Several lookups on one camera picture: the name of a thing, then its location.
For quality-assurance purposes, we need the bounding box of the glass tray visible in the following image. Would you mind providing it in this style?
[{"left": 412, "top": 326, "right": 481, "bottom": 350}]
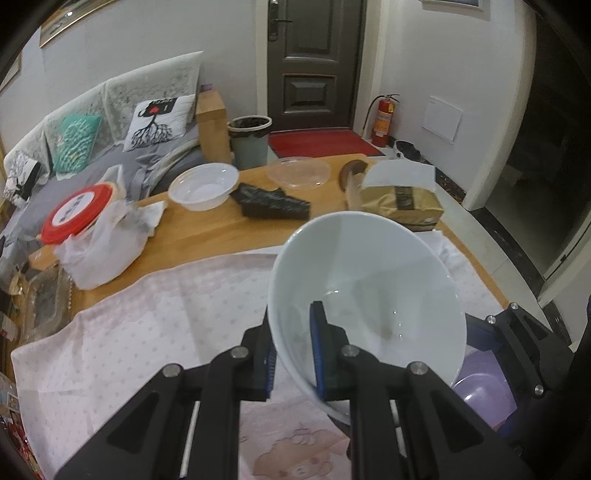
[{"left": 20, "top": 266, "right": 75, "bottom": 345}]

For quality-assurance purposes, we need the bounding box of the white ceramic bowl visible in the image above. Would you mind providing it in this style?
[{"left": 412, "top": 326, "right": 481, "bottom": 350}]
[{"left": 268, "top": 211, "right": 467, "bottom": 426}]

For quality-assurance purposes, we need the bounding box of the red snack packet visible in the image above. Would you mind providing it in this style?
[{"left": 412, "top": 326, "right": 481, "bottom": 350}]
[{"left": 0, "top": 411, "right": 29, "bottom": 464}]

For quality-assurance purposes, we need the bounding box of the white and black helmet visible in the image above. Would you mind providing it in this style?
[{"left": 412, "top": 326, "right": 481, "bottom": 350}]
[{"left": 392, "top": 139, "right": 422, "bottom": 162}]

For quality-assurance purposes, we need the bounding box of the pink dotted table cloth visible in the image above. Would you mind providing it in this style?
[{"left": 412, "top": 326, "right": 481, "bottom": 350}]
[{"left": 10, "top": 231, "right": 509, "bottom": 480}]

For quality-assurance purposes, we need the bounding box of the purple plate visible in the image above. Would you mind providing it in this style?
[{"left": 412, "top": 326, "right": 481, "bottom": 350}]
[{"left": 451, "top": 348, "right": 519, "bottom": 433}]

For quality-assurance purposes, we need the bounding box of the grey sofa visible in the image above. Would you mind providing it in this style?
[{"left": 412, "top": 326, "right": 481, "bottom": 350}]
[{"left": 0, "top": 51, "right": 232, "bottom": 289}]

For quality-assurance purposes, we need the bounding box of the dark brown door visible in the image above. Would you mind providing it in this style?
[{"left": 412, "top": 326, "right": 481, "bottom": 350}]
[{"left": 267, "top": 0, "right": 366, "bottom": 131}]

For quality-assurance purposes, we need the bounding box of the narrow landscape painting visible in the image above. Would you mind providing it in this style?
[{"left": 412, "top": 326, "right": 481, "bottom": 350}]
[{"left": 0, "top": 51, "right": 23, "bottom": 94}]

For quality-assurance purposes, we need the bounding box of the brown paper tissue pack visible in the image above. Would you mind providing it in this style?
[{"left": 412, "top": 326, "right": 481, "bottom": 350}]
[{"left": 346, "top": 161, "right": 446, "bottom": 232}]

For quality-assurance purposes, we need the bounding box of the red doormat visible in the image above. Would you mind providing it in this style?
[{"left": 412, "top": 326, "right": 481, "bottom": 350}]
[{"left": 267, "top": 130, "right": 385, "bottom": 160}]

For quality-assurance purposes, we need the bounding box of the black foil packet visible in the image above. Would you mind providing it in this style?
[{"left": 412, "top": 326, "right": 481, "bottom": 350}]
[{"left": 229, "top": 182, "right": 311, "bottom": 222}]

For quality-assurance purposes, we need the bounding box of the red lidded container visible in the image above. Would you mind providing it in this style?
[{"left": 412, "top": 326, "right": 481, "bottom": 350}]
[{"left": 41, "top": 183, "right": 127, "bottom": 245}]

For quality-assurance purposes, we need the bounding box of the white tree print pillow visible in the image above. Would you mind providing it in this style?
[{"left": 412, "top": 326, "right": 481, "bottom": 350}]
[{"left": 122, "top": 94, "right": 197, "bottom": 152}]

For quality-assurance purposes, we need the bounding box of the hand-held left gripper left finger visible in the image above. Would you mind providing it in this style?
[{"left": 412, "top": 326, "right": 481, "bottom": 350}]
[{"left": 54, "top": 307, "right": 278, "bottom": 480}]

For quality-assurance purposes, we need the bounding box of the red lid container in bag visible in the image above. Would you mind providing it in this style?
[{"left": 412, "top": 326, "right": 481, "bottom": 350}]
[{"left": 54, "top": 165, "right": 167, "bottom": 291}]

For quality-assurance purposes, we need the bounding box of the door handle lock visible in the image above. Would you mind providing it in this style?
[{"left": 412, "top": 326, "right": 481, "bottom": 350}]
[{"left": 269, "top": 0, "right": 293, "bottom": 42}]

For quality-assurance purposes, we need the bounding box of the brown round disc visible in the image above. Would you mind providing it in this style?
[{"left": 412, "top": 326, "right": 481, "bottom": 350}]
[{"left": 340, "top": 159, "right": 369, "bottom": 191}]

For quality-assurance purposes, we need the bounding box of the mountain canvas picture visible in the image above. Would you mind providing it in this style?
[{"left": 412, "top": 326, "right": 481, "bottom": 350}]
[{"left": 419, "top": 0, "right": 491, "bottom": 13}]

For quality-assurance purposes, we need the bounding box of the grey trash bin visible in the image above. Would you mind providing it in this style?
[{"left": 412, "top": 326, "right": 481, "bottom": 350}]
[{"left": 226, "top": 115, "right": 273, "bottom": 171}]

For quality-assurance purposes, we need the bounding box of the wide landscape painting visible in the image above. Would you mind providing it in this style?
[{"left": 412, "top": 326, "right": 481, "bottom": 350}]
[{"left": 39, "top": 0, "right": 108, "bottom": 48}]

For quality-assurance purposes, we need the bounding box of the black and white pillow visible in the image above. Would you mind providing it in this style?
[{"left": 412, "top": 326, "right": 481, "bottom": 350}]
[{"left": 3, "top": 152, "right": 47, "bottom": 204}]

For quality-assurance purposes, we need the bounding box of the white wall panel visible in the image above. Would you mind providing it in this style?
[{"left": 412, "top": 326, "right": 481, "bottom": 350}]
[{"left": 422, "top": 95, "right": 463, "bottom": 144}]

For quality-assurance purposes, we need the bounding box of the white lace sofa cover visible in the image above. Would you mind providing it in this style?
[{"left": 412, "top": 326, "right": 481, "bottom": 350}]
[{"left": 2, "top": 51, "right": 205, "bottom": 155}]

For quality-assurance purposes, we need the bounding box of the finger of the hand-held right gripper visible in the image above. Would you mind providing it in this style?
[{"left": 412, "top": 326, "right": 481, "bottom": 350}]
[
  {"left": 465, "top": 302, "right": 574, "bottom": 409},
  {"left": 495, "top": 405, "right": 525, "bottom": 444}
]

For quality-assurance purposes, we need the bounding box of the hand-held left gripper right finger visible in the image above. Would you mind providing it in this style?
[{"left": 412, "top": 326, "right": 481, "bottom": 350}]
[{"left": 309, "top": 301, "right": 534, "bottom": 480}]

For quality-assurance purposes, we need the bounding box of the red fire extinguisher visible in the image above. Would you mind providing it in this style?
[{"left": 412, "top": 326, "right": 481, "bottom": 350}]
[{"left": 364, "top": 93, "right": 400, "bottom": 148}]

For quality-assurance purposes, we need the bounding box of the teal leaf print pillow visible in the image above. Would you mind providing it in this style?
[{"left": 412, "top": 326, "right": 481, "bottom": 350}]
[{"left": 51, "top": 114, "right": 103, "bottom": 173}]

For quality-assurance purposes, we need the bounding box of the clear plastic lid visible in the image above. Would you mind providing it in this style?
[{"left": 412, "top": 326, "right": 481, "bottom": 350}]
[{"left": 265, "top": 156, "right": 332, "bottom": 190}]

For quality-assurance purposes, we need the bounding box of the white plastic bowl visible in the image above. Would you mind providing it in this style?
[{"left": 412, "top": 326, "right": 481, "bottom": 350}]
[{"left": 167, "top": 162, "right": 240, "bottom": 212}]

